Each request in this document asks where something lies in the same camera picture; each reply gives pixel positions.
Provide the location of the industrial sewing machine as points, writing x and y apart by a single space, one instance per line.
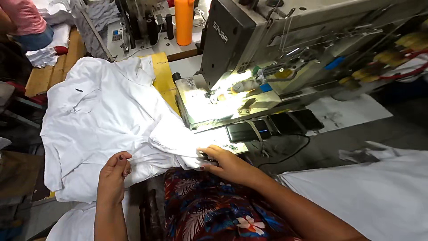
230 40

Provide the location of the person's right thumb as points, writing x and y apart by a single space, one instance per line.
212 168

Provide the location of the flat black device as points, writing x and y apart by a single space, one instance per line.
284 124
309 119

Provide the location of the brown cloth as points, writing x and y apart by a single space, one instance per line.
16 174

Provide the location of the person's left hand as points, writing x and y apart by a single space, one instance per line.
112 179

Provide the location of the large white fabric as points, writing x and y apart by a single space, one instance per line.
371 190

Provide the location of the wooden bench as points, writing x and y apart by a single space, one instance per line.
74 47

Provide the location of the person's left fingers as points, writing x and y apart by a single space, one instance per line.
127 169

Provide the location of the red cloth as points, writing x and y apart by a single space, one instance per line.
61 50

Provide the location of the pile of white cloths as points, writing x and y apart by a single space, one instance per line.
43 57

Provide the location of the black thread cone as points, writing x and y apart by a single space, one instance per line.
169 26
152 31

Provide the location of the person's right fingers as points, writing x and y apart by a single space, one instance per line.
211 151

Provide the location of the person's right hand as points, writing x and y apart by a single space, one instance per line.
235 169

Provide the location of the person's body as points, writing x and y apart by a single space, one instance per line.
200 207

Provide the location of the background sewing machine table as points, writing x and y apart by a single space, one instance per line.
142 52

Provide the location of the white garment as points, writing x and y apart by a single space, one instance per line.
100 124

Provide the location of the grey fabric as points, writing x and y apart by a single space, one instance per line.
103 16

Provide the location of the group of yellow thread cones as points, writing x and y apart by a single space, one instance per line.
411 40

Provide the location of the person's left forearm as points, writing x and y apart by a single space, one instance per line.
110 222

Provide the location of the orange bottle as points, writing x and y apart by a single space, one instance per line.
184 23

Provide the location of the white hanging fabric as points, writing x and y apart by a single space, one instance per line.
77 222

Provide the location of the yellow board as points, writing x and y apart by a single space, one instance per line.
163 75

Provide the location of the person's left thumb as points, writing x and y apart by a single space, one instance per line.
120 164

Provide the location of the white sheet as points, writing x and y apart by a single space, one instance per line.
359 112

